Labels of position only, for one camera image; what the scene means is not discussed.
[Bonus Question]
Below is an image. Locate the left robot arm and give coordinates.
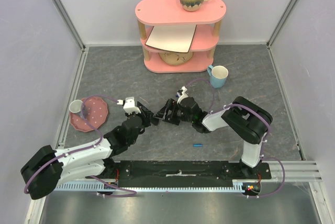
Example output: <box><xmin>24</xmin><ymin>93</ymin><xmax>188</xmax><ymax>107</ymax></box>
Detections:
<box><xmin>20</xmin><ymin>114</ymin><xmax>159</xmax><ymax>200</ymax></box>

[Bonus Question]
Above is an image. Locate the black remote control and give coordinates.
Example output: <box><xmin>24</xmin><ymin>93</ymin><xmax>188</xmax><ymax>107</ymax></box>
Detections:
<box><xmin>137</xmin><ymin>102</ymin><xmax>160</xmax><ymax>127</ymax></box>

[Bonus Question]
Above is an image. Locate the blue battery near base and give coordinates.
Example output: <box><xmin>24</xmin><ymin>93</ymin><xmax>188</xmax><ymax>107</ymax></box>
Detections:
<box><xmin>193</xmin><ymin>143</ymin><xmax>203</xmax><ymax>148</ymax></box>

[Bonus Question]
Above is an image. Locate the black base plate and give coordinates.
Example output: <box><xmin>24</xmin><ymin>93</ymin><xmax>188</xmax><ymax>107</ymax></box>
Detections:
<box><xmin>97</xmin><ymin>161</ymin><xmax>272</xmax><ymax>186</ymax></box>

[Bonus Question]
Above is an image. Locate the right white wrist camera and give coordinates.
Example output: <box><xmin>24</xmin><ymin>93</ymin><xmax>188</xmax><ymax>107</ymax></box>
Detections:
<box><xmin>177</xmin><ymin>86</ymin><xmax>188</xmax><ymax>104</ymax></box>

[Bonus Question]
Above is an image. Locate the beige painted bowl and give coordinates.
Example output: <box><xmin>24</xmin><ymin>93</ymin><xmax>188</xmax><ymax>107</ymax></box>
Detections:
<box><xmin>159</xmin><ymin>51</ymin><xmax>193</xmax><ymax>66</ymax></box>

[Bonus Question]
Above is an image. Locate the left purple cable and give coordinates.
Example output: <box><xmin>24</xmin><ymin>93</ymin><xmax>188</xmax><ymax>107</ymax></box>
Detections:
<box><xmin>24</xmin><ymin>94</ymin><xmax>137</xmax><ymax>197</ymax></box>

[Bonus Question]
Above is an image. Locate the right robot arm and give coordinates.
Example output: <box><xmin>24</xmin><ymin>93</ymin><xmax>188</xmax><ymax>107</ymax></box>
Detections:
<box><xmin>155</xmin><ymin>96</ymin><xmax>273</xmax><ymax>179</ymax></box>

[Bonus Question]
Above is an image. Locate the light blue mug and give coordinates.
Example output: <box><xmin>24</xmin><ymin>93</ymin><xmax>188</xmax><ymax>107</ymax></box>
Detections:
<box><xmin>207</xmin><ymin>65</ymin><xmax>229</xmax><ymax>88</ymax></box>

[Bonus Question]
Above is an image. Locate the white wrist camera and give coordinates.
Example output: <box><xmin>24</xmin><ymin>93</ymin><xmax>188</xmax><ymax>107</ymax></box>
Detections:
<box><xmin>177</xmin><ymin>86</ymin><xmax>188</xmax><ymax>104</ymax></box>
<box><xmin>117</xmin><ymin>97</ymin><xmax>141</xmax><ymax>114</ymax></box>

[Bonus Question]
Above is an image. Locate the white black-edged board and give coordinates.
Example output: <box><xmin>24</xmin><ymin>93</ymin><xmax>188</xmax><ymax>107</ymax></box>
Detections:
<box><xmin>145</xmin><ymin>25</ymin><xmax>197</xmax><ymax>53</ymax></box>

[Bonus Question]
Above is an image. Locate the pink three-tier shelf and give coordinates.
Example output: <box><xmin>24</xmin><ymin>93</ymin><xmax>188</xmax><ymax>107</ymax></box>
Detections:
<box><xmin>135</xmin><ymin>0</ymin><xmax>226</xmax><ymax>73</ymax></box>

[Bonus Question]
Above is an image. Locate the purple cable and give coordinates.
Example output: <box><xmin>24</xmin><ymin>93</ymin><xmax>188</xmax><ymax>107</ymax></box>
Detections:
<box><xmin>24</xmin><ymin>94</ymin><xmax>137</xmax><ymax>197</ymax></box>
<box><xmin>183</xmin><ymin>78</ymin><xmax>286</xmax><ymax>199</ymax></box>

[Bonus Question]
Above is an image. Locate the slotted cable duct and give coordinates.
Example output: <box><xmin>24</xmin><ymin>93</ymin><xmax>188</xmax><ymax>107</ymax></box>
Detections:
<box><xmin>54</xmin><ymin>181</ymin><xmax>245</xmax><ymax>194</ymax></box>

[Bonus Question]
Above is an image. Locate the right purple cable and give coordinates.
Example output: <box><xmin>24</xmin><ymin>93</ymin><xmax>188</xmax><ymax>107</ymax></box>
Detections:
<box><xmin>183</xmin><ymin>78</ymin><xmax>286</xmax><ymax>199</ymax></box>

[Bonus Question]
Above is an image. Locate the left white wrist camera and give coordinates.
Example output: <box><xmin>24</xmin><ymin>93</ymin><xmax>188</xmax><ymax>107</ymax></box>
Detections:
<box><xmin>117</xmin><ymin>97</ymin><xmax>141</xmax><ymax>114</ymax></box>

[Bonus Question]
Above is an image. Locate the grey white cup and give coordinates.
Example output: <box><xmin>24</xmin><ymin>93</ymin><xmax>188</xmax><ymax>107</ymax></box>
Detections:
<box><xmin>69</xmin><ymin>99</ymin><xmax>84</xmax><ymax>118</ymax></box>

